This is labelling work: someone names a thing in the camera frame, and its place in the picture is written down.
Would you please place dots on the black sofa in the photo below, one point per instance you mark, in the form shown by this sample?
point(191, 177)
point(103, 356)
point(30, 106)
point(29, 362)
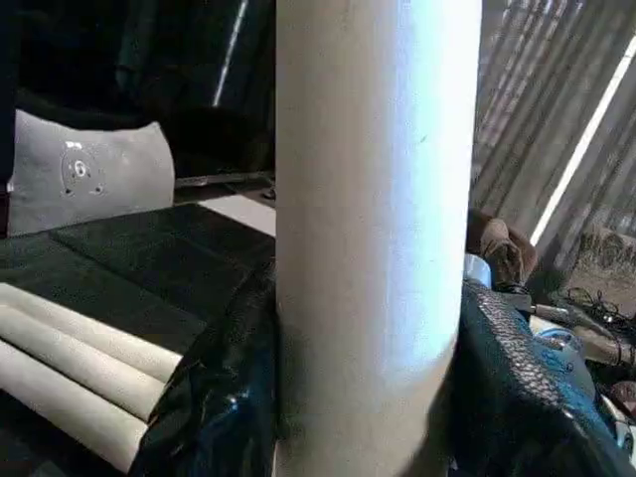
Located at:
point(99, 49)

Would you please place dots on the black work mat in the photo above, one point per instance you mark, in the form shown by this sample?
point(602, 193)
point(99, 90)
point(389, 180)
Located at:
point(124, 248)

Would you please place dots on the brown cloth bundle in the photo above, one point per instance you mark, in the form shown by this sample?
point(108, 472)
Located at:
point(507, 248)

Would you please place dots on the grey printed cushion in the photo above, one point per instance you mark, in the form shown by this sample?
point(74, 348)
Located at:
point(99, 164)

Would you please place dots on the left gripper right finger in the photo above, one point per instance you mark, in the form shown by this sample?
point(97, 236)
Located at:
point(507, 397)

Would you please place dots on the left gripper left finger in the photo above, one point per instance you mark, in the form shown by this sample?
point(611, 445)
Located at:
point(223, 397)

